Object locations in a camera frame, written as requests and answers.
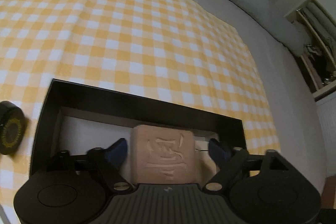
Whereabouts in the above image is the yellow white checkered cloth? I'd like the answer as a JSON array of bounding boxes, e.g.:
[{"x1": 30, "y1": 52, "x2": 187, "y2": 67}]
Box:
[{"x1": 1, "y1": 0, "x2": 280, "y2": 223}]

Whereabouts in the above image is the white shelf unit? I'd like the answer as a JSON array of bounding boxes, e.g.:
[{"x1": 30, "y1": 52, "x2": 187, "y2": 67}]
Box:
[{"x1": 285, "y1": 0, "x2": 335, "y2": 101}]

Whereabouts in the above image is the carved wooden square block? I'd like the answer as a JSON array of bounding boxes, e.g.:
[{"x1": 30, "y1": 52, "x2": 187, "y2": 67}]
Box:
[{"x1": 130, "y1": 124, "x2": 197, "y2": 184}]

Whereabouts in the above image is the black cardboard box tray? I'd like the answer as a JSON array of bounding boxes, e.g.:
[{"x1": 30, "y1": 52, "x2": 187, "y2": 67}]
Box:
[{"x1": 29, "y1": 79, "x2": 247, "y2": 176}]

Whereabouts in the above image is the black round tin gold emblem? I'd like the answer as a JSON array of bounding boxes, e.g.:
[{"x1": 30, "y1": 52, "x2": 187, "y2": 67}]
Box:
[{"x1": 0, "y1": 101, "x2": 26, "y2": 155}]

